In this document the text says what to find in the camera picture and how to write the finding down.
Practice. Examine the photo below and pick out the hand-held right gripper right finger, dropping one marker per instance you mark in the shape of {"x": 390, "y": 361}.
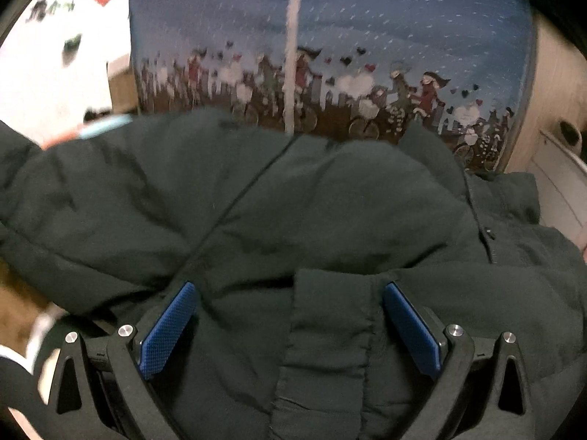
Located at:
{"x": 410, "y": 330}

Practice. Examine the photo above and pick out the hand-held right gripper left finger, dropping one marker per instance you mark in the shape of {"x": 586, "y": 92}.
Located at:
{"x": 169, "y": 330}

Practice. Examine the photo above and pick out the dark green padded jacket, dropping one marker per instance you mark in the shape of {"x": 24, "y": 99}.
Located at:
{"x": 298, "y": 201}

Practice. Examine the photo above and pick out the brown cyan orange bedsheet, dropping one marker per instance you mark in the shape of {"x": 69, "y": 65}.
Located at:
{"x": 13, "y": 307}

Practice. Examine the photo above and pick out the white drawer cabinet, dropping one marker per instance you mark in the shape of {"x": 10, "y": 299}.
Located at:
{"x": 559, "y": 183}

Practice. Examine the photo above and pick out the brown box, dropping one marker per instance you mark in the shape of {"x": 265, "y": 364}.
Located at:
{"x": 121, "y": 85}

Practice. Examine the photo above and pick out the black and white plush item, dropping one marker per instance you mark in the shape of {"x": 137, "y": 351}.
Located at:
{"x": 569, "y": 132}

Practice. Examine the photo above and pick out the light wooden wardrobe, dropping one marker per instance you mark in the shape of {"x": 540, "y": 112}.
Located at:
{"x": 550, "y": 78}

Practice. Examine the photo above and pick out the blue printed cyclists cloth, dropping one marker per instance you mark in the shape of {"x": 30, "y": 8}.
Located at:
{"x": 390, "y": 32}

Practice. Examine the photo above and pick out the small dark green wall sticker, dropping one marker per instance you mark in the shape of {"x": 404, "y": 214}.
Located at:
{"x": 72, "y": 48}

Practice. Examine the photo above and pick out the green leafy wall sticker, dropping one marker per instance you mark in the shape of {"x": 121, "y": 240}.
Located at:
{"x": 46, "y": 11}

